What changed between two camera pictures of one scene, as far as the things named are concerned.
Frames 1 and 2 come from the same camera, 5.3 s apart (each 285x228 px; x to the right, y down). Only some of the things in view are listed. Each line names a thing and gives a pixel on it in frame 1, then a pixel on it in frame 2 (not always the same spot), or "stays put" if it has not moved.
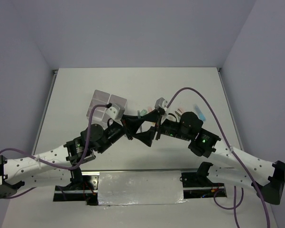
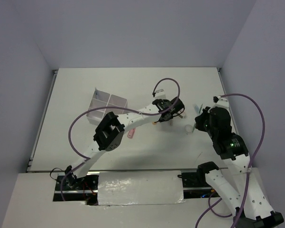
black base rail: x=194 y=186 stays put
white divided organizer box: x=101 y=98 stays put
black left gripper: x=132 y=124 → x=165 y=100
